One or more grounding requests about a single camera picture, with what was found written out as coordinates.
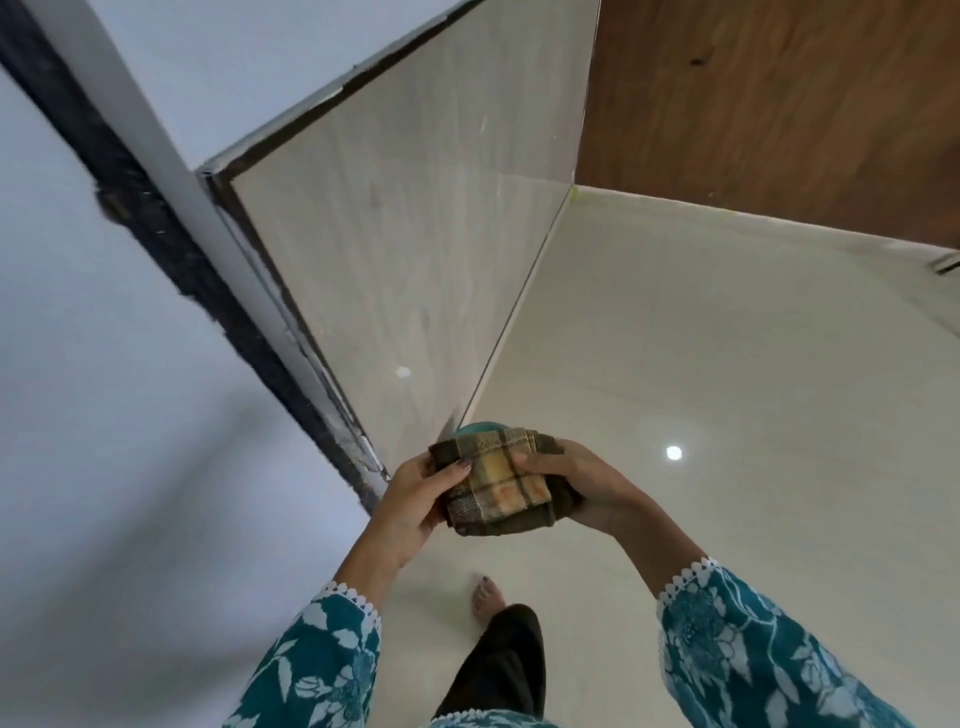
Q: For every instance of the person's left hand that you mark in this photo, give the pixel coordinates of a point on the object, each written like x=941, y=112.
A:
x=401, y=517

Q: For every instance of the person's right hand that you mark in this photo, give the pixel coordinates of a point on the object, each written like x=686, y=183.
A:
x=600, y=495

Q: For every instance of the person's left thumb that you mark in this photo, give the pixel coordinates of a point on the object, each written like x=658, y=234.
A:
x=452, y=478

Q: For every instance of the person's right thumb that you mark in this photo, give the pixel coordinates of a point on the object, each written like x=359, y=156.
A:
x=546, y=463

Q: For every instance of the brown plaid cloth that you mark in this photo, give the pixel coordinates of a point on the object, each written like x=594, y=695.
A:
x=496, y=480

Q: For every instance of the person's left forearm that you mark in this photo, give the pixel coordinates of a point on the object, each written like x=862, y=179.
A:
x=322, y=652

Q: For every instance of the person's right forearm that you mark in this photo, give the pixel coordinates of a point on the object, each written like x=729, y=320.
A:
x=739, y=637

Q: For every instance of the teal round object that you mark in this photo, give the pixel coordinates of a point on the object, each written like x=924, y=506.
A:
x=480, y=429

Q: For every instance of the person's bare foot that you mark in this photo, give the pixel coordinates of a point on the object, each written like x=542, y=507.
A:
x=489, y=596

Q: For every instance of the person's leg in black trousers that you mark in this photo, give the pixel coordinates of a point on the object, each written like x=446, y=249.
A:
x=501, y=664

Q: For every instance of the brown wooden door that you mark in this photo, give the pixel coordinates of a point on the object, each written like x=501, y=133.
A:
x=772, y=105

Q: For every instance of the black door frame strip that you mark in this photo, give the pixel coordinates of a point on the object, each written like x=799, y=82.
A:
x=180, y=240

